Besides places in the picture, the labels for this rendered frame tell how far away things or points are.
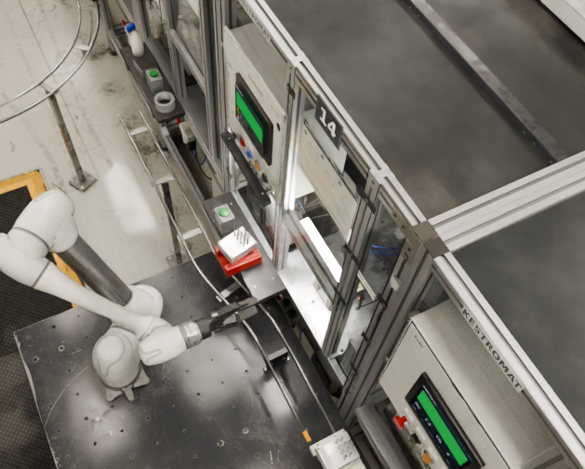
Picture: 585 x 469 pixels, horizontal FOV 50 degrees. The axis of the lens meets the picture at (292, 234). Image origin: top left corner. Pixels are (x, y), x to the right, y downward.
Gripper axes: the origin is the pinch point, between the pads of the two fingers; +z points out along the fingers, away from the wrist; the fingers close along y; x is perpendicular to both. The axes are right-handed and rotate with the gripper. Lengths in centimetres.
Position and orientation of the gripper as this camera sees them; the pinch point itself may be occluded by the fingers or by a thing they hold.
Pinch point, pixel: (249, 307)
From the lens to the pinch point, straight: 225.7
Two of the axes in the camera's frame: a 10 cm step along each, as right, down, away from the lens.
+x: -4.7, -7.7, 4.4
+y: 0.6, -5.3, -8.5
